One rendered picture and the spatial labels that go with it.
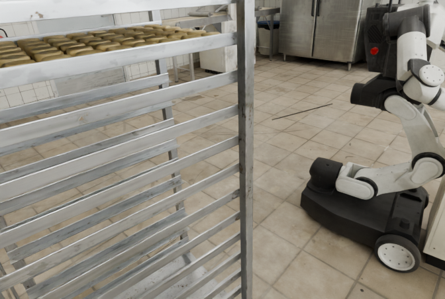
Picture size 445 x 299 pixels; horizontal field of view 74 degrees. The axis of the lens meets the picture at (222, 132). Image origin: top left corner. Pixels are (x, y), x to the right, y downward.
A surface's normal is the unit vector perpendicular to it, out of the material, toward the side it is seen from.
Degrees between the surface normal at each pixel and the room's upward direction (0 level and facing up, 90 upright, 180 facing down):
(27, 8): 90
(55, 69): 90
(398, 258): 90
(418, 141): 90
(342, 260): 0
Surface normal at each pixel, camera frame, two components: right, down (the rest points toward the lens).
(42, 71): 0.62, 0.33
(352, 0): -0.68, 0.35
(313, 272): -0.04, -0.90
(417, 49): -0.02, -0.37
